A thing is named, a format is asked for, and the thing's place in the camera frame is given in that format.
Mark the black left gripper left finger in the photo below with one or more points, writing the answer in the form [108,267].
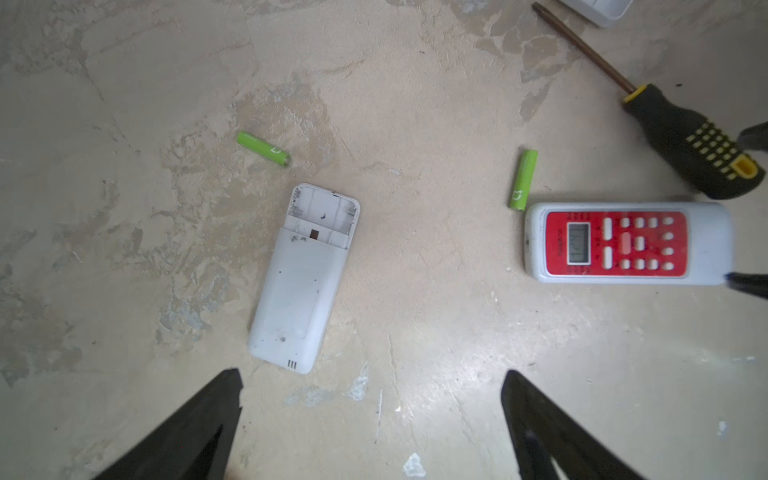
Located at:
[195,442]

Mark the white battery cover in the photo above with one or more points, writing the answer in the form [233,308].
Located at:
[603,13]

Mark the black yellow screwdriver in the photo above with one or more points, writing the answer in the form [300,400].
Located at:
[701,153]

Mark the green battery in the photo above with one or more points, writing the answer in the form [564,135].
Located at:
[263,148]
[523,180]

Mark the red white remote control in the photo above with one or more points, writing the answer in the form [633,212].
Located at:
[646,243]

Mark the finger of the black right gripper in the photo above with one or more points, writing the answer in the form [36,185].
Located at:
[754,138]
[751,284]

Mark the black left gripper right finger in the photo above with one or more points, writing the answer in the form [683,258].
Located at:
[548,443]

